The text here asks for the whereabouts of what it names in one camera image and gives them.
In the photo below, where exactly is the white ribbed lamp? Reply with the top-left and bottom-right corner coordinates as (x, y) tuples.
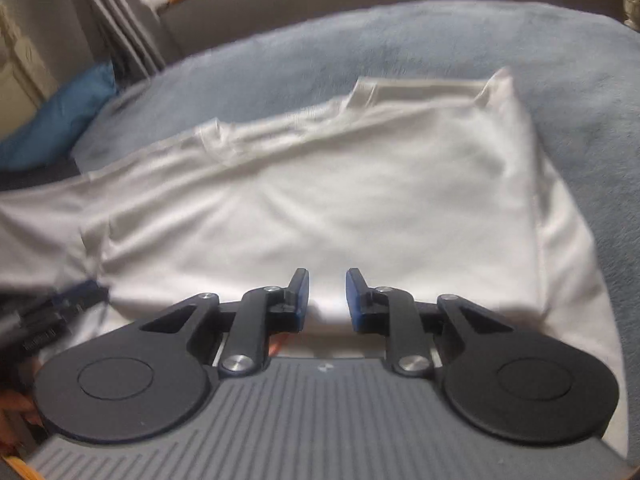
(623, 0), (640, 32)

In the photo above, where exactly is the grey curtain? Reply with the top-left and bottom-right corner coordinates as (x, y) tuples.
(72, 0), (182, 82)

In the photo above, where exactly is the blue pillow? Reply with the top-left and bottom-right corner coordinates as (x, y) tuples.
(1, 61), (119, 171)

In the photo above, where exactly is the grey fleece bed blanket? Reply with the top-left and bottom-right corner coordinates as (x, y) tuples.
(74, 1), (639, 457)

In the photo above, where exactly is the cream carved headboard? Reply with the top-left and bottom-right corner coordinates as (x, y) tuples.
(0, 4), (58, 139)

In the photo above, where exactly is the person left hand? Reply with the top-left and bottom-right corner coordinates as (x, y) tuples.
(1, 385), (42, 456)

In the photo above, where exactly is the cream bear hoodie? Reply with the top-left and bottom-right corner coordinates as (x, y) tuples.
(0, 66), (629, 461)

